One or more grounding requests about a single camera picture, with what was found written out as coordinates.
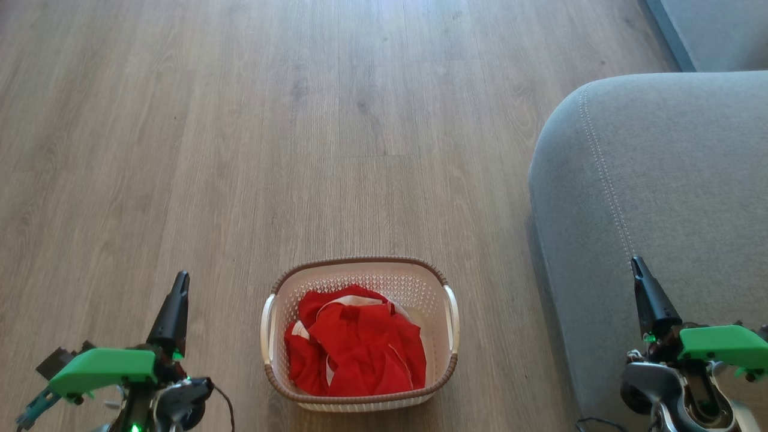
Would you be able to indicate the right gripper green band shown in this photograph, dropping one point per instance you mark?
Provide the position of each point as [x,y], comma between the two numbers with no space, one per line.
[726,345]

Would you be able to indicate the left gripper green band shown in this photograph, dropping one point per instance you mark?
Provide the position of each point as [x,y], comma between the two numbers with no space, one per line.
[102,366]

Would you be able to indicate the red garment with white trim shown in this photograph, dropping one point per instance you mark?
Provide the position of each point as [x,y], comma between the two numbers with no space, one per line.
[372,348]

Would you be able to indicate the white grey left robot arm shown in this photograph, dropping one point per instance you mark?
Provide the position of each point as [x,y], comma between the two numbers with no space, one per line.
[180,402]

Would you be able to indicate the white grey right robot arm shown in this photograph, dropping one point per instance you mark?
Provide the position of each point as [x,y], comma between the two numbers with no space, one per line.
[660,384]

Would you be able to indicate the grey fabric sofa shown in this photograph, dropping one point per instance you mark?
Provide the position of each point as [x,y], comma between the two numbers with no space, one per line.
[660,180]

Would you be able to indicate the white plastic laundry basket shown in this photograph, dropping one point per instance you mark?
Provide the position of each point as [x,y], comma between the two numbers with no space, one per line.
[360,273]

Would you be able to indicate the grey baseboard strip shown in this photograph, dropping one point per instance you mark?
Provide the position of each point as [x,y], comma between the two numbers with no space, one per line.
[669,33]

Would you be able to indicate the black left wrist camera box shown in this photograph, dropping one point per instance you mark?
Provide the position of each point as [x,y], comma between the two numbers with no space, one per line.
[60,360]

